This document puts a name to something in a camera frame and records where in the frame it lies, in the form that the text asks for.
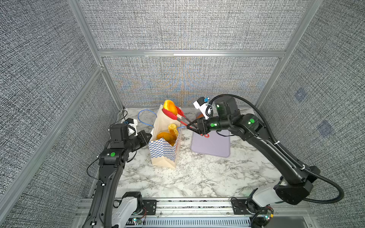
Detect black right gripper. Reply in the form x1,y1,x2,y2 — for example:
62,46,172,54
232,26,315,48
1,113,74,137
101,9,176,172
188,114,236,136

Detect ridged yellow bread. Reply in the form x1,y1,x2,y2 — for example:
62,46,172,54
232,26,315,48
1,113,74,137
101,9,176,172
168,123,179,139

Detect red metal tongs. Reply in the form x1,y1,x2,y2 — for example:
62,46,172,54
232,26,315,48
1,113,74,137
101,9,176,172
162,105,210,139

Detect checkered paper bag blue handles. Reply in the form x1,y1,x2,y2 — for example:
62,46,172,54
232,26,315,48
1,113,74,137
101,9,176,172
148,105,182,169

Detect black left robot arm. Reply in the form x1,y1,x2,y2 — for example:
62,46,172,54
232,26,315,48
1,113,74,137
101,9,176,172
82,130,152,228

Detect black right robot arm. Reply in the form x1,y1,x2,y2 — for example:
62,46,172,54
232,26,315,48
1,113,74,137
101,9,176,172
186,95,320,210

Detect lavender plastic tray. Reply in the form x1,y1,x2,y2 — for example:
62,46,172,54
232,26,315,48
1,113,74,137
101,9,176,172
191,131,231,157

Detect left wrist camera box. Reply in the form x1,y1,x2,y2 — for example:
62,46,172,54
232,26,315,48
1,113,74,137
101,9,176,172
109,118,138,142

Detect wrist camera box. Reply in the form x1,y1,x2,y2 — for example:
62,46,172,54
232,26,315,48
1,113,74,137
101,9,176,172
109,118,138,142
193,97,213,120

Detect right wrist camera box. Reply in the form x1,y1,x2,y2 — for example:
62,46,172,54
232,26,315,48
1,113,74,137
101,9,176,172
193,97,213,120

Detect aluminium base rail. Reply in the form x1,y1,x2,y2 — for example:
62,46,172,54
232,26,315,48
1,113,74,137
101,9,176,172
71,197,286,228

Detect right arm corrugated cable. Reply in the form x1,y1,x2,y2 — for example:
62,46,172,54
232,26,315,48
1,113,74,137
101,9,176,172
209,93,345,204

